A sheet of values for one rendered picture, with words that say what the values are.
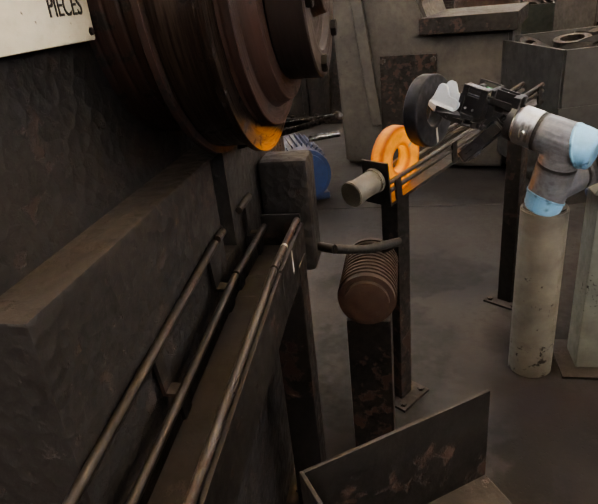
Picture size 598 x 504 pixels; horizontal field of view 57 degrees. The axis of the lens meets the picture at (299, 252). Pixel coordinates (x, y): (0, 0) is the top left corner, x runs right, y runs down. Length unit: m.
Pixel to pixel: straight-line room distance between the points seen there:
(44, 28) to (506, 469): 1.32
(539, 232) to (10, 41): 1.29
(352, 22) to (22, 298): 3.19
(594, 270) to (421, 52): 2.10
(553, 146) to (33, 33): 0.87
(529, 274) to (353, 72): 2.28
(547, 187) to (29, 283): 0.93
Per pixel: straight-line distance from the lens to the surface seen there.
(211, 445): 0.60
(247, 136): 0.71
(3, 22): 0.56
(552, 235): 1.56
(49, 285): 0.54
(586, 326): 1.77
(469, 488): 0.64
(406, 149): 1.37
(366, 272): 1.19
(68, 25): 0.64
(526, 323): 1.68
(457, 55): 3.44
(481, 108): 1.17
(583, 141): 1.12
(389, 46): 3.52
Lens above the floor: 1.09
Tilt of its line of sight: 25 degrees down
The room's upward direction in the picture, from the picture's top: 6 degrees counter-clockwise
